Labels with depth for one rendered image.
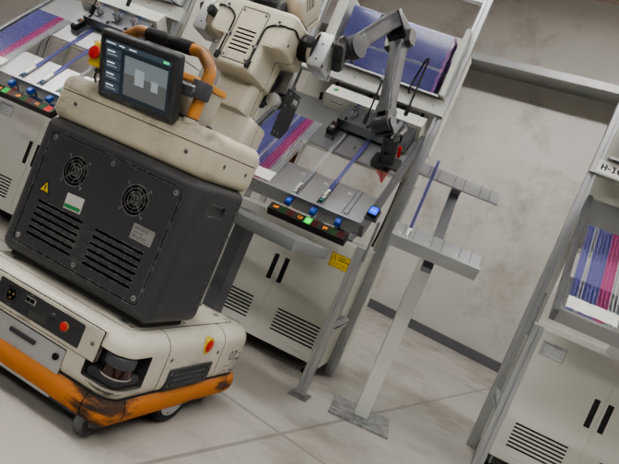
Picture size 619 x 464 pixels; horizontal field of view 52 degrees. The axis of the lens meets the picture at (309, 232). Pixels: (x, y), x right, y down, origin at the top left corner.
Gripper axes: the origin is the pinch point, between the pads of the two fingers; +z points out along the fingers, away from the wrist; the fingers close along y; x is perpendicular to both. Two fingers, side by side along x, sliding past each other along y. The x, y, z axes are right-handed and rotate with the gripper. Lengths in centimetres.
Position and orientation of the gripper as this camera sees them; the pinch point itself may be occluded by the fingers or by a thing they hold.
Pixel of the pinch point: (381, 179)
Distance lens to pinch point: 239.7
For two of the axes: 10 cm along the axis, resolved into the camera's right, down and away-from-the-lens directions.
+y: -8.9, -3.8, 2.7
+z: -1.0, 7.2, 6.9
